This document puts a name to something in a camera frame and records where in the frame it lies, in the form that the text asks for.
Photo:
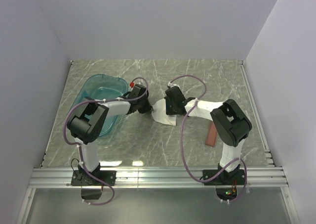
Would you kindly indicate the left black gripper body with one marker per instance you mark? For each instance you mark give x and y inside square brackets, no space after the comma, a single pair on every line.
[144,105]

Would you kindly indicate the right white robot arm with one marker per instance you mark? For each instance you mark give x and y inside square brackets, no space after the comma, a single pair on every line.
[231,123]

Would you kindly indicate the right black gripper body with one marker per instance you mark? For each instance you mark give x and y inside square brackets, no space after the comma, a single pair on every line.
[169,108]

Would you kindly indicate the brown utensil tray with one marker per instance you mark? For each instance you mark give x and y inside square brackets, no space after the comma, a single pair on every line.
[211,135]

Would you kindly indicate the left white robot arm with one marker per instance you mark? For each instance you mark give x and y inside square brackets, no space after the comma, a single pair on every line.
[86,119]

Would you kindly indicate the white paper napkin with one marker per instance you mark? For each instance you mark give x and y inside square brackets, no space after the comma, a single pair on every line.
[159,114]

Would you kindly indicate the aluminium front rail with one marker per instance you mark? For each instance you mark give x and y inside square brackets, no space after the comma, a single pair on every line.
[146,177]

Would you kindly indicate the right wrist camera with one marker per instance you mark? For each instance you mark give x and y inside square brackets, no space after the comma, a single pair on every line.
[170,85]

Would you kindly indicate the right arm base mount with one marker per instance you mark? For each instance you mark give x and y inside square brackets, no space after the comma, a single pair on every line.
[235,177]

